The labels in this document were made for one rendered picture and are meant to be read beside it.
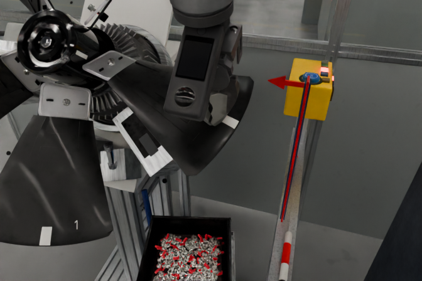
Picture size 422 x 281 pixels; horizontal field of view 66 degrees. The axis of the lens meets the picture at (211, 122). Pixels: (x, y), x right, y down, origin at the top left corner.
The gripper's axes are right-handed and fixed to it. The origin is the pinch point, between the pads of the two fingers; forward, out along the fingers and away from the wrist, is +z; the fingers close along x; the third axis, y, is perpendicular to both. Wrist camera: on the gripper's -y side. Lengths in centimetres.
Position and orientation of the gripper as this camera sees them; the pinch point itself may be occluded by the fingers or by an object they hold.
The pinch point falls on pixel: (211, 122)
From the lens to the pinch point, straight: 51.4
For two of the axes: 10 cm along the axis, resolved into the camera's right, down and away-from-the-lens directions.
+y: 2.8, -7.6, 5.9
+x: -9.6, -1.7, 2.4
